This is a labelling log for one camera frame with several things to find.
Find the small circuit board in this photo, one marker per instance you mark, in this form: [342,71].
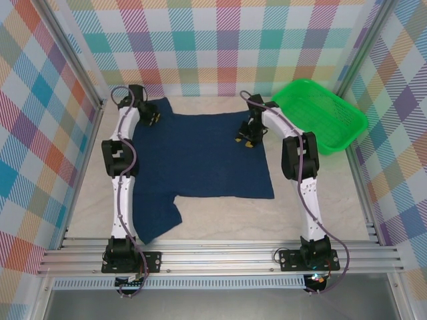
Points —
[128,282]
[317,280]

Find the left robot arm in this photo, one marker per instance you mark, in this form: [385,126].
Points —
[121,200]

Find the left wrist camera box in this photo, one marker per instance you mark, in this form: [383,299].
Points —
[137,92]

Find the green plastic basket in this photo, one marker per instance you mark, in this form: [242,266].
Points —
[300,110]

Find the grey metal panel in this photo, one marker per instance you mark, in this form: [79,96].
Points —
[217,305]

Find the navy blue t-shirt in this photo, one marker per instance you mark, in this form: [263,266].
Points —
[207,156]

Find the aluminium frame post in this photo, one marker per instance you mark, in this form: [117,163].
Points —
[363,50]
[71,50]

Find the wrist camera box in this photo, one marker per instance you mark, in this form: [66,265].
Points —
[256,100]
[137,92]

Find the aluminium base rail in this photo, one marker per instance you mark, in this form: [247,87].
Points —
[217,260]

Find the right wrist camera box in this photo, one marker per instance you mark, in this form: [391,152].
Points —
[256,100]

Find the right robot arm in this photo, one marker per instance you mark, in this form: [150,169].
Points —
[310,206]

